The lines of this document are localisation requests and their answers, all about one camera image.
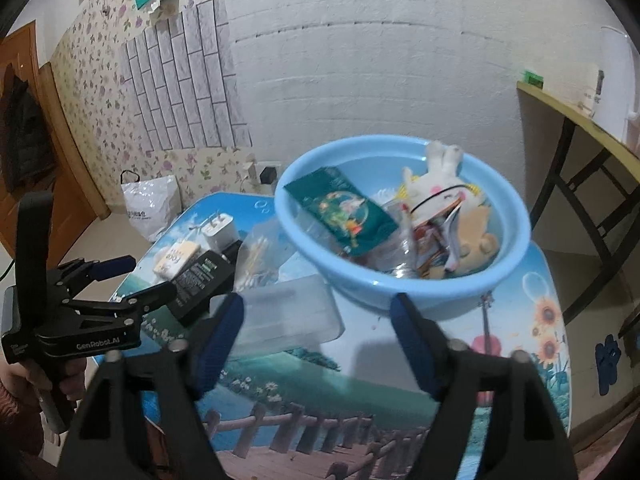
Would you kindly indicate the small green box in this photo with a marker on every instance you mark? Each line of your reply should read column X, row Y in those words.
column 533, row 78

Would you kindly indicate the blue slipper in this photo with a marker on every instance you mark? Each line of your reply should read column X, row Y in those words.
column 607, row 360

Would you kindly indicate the person's left forearm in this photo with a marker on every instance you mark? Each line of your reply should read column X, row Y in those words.
column 17, row 420

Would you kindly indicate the black bottle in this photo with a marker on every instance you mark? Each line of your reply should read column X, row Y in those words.
column 202, row 280

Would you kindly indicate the person's left hand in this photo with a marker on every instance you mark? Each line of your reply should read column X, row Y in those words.
column 76, row 377

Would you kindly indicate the red snack packet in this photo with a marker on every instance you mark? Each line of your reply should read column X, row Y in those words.
column 432, row 245

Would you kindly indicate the clear bag of cotton swabs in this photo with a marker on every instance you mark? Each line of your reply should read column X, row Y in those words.
column 262, row 255

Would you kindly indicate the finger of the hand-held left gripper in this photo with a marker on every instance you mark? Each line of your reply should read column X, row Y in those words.
column 145, row 299
column 115, row 264

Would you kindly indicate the wooden door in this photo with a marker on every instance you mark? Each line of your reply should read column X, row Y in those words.
column 55, row 135

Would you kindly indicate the green printed packet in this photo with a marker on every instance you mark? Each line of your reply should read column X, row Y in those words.
column 345, row 210

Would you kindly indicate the tan plush toy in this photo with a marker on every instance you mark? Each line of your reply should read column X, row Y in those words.
column 477, row 240

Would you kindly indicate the yellow white tissue pack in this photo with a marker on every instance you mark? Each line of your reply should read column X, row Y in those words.
column 175, row 260

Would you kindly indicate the wooden side table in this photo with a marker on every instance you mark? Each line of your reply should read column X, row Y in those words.
column 575, row 115

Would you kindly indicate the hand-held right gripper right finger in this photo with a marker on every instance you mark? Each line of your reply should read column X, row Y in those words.
column 415, row 347

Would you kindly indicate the landscape printed desktop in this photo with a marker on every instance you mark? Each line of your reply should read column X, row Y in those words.
column 350, row 390

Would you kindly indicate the clear lidded plastic box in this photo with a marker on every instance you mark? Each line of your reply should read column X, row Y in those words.
column 290, row 315

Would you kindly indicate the clear plastic packet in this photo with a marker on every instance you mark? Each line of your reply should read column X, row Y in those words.
column 402, row 250

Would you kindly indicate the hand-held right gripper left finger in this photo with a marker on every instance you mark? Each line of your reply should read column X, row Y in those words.
column 225, row 340

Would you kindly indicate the white rabbit plush toy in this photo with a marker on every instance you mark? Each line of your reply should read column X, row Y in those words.
column 440, row 180

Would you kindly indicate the black plug adapter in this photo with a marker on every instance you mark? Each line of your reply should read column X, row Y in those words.
column 269, row 176

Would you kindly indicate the blue plastic basin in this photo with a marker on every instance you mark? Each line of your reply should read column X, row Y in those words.
column 350, row 290

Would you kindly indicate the white plastic bag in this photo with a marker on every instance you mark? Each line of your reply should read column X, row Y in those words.
column 150, row 205

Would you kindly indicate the dark hanging cloth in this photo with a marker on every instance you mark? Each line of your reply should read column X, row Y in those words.
column 22, row 135

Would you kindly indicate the white usb charger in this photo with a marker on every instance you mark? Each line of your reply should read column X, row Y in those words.
column 220, row 232

